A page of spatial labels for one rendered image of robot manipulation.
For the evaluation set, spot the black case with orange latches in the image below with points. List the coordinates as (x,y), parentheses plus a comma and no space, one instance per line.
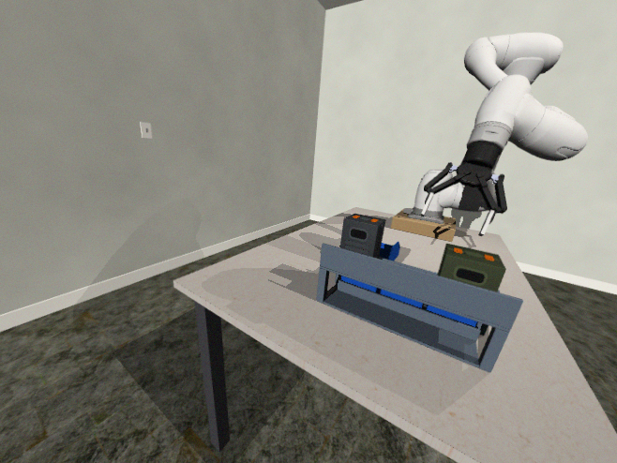
(362,234)

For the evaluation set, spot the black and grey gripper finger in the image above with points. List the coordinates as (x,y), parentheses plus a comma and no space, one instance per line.
(449,168)
(498,180)

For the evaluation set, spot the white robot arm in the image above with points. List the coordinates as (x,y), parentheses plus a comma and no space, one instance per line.
(508,108)

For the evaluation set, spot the grey metal shelf rack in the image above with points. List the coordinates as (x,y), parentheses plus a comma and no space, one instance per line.
(453,338)

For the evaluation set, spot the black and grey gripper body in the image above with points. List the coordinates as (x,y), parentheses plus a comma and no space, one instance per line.
(480,157)

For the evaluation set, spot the dark green case with handle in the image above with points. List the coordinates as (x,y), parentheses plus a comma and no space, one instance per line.
(471,266)

